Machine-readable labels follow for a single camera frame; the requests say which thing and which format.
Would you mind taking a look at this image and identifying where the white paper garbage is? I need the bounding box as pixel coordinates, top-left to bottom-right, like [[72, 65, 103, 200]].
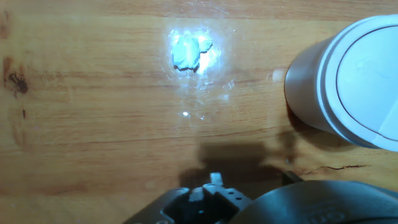
[[169, 28, 222, 74]]

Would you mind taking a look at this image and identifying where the white round trash can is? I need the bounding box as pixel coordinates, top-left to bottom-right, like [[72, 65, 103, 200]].
[[284, 14, 398, 152]]

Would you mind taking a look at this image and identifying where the glossy wooden board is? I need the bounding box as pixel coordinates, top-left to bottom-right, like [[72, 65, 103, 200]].
[[0, 0, 398, 224]]

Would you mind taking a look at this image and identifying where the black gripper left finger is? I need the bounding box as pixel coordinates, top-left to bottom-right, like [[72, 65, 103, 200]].
[[124, 172, 253, 224]]

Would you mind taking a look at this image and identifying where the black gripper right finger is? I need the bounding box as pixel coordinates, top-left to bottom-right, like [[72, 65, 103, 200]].
[[281, 170, 304, 187]]

